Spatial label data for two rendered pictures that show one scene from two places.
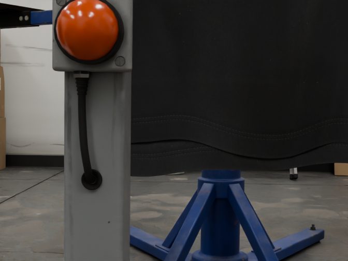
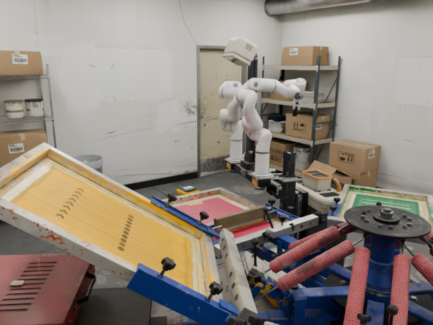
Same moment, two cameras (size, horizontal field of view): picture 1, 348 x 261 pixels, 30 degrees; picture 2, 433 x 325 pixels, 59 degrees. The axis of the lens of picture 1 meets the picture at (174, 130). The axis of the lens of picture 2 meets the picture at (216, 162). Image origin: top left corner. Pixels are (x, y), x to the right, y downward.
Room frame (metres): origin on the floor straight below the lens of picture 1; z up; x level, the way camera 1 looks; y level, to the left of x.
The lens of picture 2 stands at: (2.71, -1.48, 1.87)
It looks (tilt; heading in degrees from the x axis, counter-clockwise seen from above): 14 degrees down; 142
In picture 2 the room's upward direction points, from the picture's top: straight up
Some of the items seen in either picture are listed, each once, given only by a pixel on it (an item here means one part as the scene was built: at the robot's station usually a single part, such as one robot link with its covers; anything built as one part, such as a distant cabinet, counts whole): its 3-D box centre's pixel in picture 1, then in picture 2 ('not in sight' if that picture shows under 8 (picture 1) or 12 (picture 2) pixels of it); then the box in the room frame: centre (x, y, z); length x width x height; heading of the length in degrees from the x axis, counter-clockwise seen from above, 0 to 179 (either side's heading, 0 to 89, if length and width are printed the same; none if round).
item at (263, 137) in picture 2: not in sight; (261, 140); (0.92, 0.32, 1.37); 0.13 x 0.10 x 0.16; 175
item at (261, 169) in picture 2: not in sight; (263, 163); (0.93, 0.34, 1.21); 0.16 x 0.13 x 0.15; 72
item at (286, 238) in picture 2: not in sight; (286, 242); (1.56, -0.13, 1.02); 0.17 x 0.06 x 0.05; 177
